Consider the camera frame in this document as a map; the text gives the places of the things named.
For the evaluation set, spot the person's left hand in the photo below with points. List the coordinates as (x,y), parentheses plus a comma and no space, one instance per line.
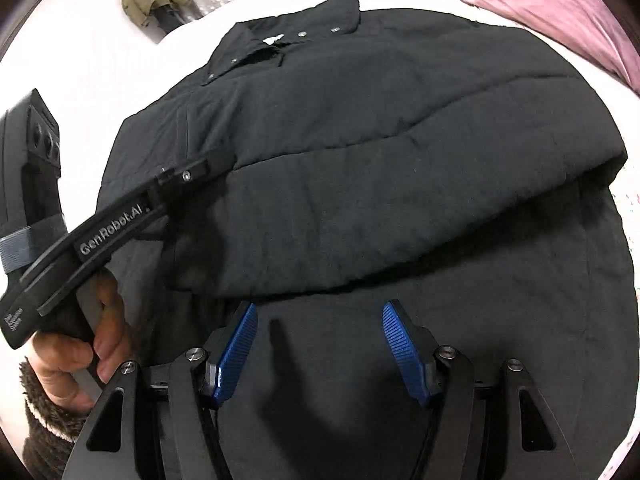
(55,357)

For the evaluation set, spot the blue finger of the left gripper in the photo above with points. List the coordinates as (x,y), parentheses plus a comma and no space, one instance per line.
(212,164)

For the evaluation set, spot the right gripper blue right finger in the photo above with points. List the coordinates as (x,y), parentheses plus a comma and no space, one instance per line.
(413,349)

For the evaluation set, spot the pink velvet pillow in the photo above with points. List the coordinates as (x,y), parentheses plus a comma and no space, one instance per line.
(587,27)

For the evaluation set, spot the brown fleece left sleeve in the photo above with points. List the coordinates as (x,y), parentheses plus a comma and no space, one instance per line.
(53,431)

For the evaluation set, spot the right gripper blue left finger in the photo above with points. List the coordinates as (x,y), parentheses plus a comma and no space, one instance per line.
(227,350)

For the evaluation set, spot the black long coat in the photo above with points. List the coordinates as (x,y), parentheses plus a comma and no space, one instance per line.
(380,219)

